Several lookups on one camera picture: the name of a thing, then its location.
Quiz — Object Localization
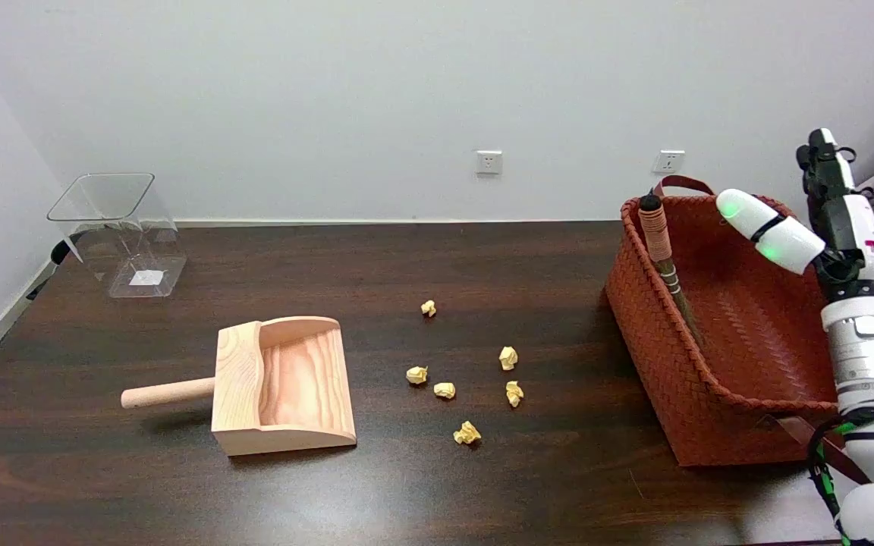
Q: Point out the broom with brown handle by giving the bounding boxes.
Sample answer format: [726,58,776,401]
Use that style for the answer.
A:
[639,195,705,348]

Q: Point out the clear plastic bin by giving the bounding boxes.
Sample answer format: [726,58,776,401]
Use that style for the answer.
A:
[47,173,187,299]

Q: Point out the wooden dustpan with round handle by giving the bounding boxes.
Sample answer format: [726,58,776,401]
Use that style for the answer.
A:
[121,316,357,457]

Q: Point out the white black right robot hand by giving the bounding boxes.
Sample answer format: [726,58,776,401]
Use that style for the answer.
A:
[716,128,874,306]

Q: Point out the red-brown woven basket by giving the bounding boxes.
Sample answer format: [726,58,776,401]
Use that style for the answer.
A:
[605,176,874,486]

